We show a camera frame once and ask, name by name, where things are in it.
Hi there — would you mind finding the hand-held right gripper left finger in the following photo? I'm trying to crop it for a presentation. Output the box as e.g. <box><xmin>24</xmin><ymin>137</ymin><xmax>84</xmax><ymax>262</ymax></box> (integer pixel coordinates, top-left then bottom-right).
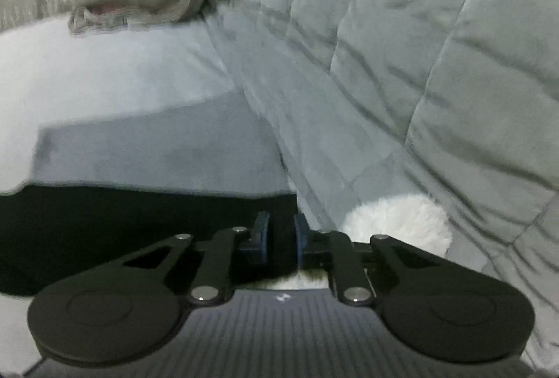
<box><xmin>122</xmin><ymin>211</ymin><xmax>270</xmax><ymax>306</ymax></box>

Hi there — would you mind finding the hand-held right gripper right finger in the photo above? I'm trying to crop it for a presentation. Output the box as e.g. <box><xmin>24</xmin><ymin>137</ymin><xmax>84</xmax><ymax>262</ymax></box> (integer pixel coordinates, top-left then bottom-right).
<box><xmin>293</xmin><ymin>213</ymin><xmax>443</xmax><ymax>306</ymax></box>

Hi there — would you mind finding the cream shirt with black sleeves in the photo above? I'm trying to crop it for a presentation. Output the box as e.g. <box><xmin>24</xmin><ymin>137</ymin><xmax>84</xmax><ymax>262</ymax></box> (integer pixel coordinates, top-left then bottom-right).
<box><xmin>0</xmin><ymin>181</ymin><xmax>333</xmax><ymax>298</ymax></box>

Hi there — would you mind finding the grey quilted blanket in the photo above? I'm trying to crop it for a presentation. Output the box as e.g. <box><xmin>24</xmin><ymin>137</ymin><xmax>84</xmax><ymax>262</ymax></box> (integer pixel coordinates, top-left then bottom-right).
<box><xmin>205</xmin><ymin>0</ymin><xmax>559</xmax><ymax>374</ymax></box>

